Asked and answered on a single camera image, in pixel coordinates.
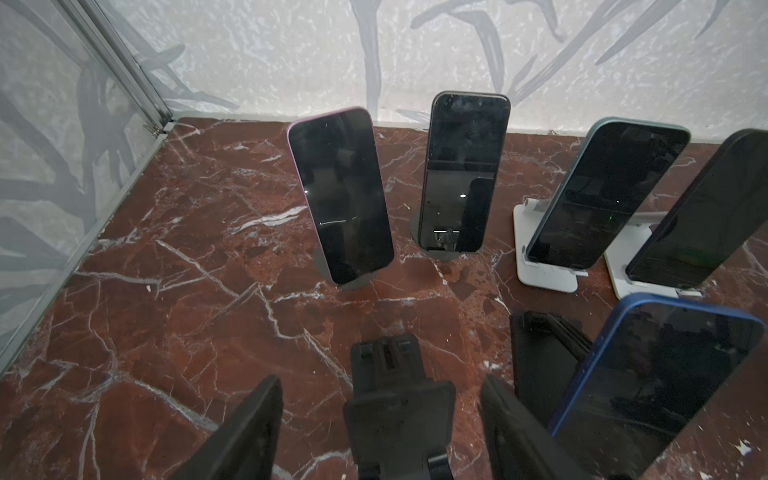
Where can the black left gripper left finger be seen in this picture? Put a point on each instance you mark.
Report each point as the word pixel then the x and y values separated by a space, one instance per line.
pixel 244 446

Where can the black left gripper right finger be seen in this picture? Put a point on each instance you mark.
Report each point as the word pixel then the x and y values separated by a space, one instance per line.
pixel 518 446

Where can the black folding stand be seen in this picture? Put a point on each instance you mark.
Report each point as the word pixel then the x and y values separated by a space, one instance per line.
pixel 547 350
pixel 399 420

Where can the blue-edged phone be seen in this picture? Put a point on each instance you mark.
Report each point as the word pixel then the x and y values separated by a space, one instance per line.
pixel 655 364

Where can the dark phone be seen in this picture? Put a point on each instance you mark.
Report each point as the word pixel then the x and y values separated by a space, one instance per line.
pixel 722 207

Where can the round grey stand left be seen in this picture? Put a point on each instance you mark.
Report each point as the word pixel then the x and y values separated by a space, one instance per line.
pixel 323 269

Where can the round grey stand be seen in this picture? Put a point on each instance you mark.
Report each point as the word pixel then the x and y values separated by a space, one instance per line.
pixel 440 254
pixel 323 269

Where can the pink-edged phone back left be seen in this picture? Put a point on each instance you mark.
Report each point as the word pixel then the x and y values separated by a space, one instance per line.
pixel 336 160

